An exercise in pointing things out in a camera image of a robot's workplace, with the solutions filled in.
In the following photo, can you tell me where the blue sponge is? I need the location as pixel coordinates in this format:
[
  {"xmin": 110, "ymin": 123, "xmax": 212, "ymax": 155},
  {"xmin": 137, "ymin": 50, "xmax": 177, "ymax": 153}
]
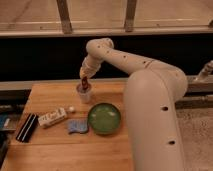
[{"xmin": 67, "ymin": 119, "xmax": 89, "ymax": 134}]

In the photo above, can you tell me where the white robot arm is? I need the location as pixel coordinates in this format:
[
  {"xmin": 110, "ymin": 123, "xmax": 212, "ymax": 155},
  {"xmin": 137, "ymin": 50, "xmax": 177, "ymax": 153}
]
[{"xmin": 80, "ymin": 38, "xmax": 188, "ymax": 171}]

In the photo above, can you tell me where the small white ball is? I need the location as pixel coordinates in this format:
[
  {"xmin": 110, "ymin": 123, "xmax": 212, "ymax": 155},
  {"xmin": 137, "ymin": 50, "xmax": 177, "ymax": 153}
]
[{"xmin": 68, "ymin": 106, "xmax": 75, "ymax": 113}]

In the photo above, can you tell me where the wooden table board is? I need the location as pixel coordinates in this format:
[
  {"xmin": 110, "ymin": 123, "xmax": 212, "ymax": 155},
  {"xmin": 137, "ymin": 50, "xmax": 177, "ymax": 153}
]
[{"xmin": 1, "ymin": 81, "xmax": 133, "ymax": 171}]

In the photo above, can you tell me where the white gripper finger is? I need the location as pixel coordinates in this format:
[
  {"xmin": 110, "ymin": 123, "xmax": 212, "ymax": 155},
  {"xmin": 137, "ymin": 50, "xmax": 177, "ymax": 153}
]
[
  {"xmin": 87, "ymin": 78, "xmax": 92, "ymax": 88},
  {"xmin": 80, "ymin": 74, "xmax": 85, "ymax": 81}
]

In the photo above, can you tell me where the white ceramic cup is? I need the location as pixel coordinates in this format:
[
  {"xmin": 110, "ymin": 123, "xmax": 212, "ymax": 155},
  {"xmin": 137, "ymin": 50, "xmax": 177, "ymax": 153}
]
[{"xmin": 76, "ymin": 84, "xmax": 92, "ymax": 103}]

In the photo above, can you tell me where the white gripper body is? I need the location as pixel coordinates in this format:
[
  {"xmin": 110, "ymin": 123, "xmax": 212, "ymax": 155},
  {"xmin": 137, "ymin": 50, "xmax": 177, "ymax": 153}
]
[{"xmin": 79, "ymin": 57, "xmax": 101, "ymax": 78}]

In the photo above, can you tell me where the white rectangular box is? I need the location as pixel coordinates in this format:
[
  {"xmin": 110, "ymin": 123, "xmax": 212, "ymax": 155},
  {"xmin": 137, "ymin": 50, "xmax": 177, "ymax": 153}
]
[{"xmin": 38, "ymin": 108, "xmax": 67, "ymax": 128}]

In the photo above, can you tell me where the dark red pepper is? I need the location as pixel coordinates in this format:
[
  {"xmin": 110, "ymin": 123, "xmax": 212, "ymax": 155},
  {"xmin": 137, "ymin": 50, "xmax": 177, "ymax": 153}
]
[{"xmin": 82, "ymin": 77, "xmax": 89, "ymax": 91}]

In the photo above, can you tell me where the black striped rectangular block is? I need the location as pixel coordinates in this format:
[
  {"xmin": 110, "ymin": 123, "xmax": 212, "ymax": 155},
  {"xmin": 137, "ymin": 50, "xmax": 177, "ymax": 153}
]
[{"xmin": 16, "ymin": 114, "xmax": 38, "ymax": 143}]

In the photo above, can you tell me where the green bowl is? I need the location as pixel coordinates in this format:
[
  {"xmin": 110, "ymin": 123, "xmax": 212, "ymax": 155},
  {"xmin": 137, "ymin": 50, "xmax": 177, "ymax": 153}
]
[{"xmin": 88, "ymin": 103, "xmax": 121, "ymax": 135}]

